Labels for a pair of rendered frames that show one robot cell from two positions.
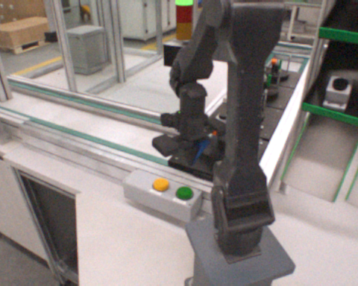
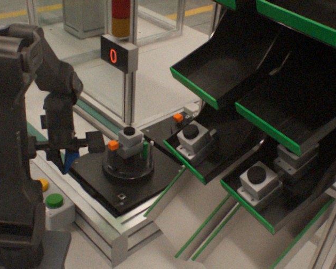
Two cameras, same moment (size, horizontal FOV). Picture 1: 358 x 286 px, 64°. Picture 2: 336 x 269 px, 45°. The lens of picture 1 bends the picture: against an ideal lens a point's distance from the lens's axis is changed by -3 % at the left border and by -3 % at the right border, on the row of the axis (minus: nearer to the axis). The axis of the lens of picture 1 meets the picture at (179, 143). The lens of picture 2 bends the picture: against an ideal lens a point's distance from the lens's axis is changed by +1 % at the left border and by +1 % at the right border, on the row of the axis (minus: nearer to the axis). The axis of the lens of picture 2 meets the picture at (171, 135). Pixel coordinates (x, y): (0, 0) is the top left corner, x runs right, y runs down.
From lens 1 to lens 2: 0.50 m
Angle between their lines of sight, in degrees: 13
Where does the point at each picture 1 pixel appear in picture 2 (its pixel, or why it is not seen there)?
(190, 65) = (37, 78)
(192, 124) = (52, 133)
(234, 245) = (3, 258)
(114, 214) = not seen: outside the picture
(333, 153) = (208, 205)
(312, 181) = (178, 229)
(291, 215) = (172, 262)
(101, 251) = not seen: outside the picture
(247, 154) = (9, 177)
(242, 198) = (5, 215)
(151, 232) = not seen: hidden behind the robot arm
